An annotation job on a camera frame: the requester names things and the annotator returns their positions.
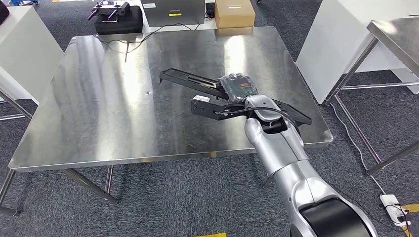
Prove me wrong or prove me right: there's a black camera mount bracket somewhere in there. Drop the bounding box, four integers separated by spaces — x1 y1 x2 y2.
191 98 252 121

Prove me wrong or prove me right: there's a black plastic plate frame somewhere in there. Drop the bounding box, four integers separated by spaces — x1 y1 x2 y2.
159 68 313 126

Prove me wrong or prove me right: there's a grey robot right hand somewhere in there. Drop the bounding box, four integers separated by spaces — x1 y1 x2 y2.
217 73 259 103

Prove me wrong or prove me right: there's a grey remote controller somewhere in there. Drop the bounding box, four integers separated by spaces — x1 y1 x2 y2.
87 0 131 24

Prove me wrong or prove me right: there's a black laptop cable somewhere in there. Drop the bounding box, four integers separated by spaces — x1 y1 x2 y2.
93 22 205 63

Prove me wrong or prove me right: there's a black carrying case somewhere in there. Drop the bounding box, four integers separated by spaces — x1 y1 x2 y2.
94 5 144 36

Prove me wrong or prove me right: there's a white floor cable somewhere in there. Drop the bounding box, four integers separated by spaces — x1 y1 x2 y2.
330 103 387 196

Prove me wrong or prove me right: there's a grey laptop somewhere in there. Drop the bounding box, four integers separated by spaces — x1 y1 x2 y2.
140 0 206 28

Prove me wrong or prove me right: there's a black floor cable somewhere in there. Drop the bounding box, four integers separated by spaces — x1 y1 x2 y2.
340 193 419 237

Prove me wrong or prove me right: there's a steel workbench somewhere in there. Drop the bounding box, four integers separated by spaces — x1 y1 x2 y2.
0 88 34 122
325 17 419 176
0 26 335 217

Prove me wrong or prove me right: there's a white desk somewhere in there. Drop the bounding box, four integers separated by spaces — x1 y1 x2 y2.
135 0 218 34

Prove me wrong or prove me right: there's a brown cardboard box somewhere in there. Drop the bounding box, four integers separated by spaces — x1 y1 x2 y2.
214 0 256 30

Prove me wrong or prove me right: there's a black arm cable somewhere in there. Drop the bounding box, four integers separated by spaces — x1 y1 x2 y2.
214 106 300 131

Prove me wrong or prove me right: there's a black pouch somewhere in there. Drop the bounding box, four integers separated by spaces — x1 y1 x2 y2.
0 0 10 26

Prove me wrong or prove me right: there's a white power strip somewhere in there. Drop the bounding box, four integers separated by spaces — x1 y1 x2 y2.
379 194 412 227

